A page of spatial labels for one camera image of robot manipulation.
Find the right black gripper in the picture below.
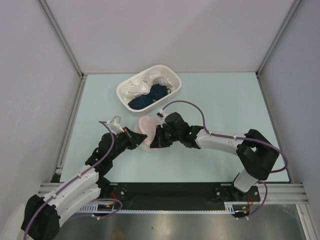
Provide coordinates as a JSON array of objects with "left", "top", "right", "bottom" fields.
[{"left": 150, "top": 124, "right": 182, "bottom": 148}]

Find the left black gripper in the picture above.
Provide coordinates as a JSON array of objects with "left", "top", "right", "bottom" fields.
[{"left": 109, "top": 126, "right": 147, "bottom": 161}]

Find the pink mesh laundry bag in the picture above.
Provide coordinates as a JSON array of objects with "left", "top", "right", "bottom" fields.
[{"left": 134, "top": 115, "right": 160, "bottom": 152}]

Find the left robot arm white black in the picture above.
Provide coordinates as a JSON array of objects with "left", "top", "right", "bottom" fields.
[{"left": 21, "top": 127, "right": 147, "bottom": 240}]

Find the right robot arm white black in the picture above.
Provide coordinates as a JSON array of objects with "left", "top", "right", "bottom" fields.
[{"left": 150, "top": 112, "right": 279, "bottom": 201}]

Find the dark blue bra in basket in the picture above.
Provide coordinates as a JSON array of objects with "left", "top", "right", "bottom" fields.
[{"left": 128, "top": 84, "right": 171, "bottom": 110}]

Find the white bra in basket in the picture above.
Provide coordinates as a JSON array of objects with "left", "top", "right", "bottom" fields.
[{"left": 123, "top": 68, "right": 174, "bottom": 99}]

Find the white plastic perforated basket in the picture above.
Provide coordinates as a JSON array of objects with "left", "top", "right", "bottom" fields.
[{"left": 116, "top": 64, "right": 182, "bottom": 116}]

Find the white object bottom left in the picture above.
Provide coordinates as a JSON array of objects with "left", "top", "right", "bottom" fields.
[{"left": 1, "top": 203, "right": 26, "bottom": 240}]

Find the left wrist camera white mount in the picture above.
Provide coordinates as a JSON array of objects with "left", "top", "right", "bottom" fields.
[{"left": 106, "top": 116, "right": 125, "bottom": 134}]

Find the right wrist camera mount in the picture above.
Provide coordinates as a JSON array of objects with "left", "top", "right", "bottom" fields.
[{"left": 156, "top": 109, "right": 169, "bottom": 126}]

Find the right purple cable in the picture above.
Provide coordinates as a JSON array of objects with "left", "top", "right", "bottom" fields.
[{"left": 162, "top": 100, "right": 290, "bottom": 208}]

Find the purple cable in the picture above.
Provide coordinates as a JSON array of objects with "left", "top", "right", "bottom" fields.
[
  {"left": 23, "top": 120, "right": 116, "bottom": 240},
  {"left": 162, "top": 100, "right": 290, "bottom": 208}
]

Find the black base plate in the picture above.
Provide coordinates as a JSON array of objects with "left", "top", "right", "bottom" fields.
[{"left": 96, "top": 177, "right": 261, "bottom": 211}]

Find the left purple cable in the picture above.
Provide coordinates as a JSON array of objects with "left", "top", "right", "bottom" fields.
[{"left": 23, "top": 120, "right": 116, "bottom": 240}]

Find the white cable duct strip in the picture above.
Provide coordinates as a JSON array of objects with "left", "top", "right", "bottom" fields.
[{"left": 76, "top": 202, "right": 249, "bottom": 215}]

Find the left aluminium corner post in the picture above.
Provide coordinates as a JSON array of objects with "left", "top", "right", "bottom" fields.
[{"left": 37, "top": 0, "right": 84, "bottom": 79}]

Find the aluminium corner post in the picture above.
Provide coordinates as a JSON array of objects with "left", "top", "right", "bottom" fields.
[
  {"left": 255, "top": 0, "right": 303, "bottom": 78},
  {"left": 37, "top": 0, "right": 84, "bottom": 79}
]

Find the right aluminium corner post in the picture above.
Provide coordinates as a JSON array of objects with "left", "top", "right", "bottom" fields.
[{"left": 255, "top": 0, "right": 303, "bottom": 78}]

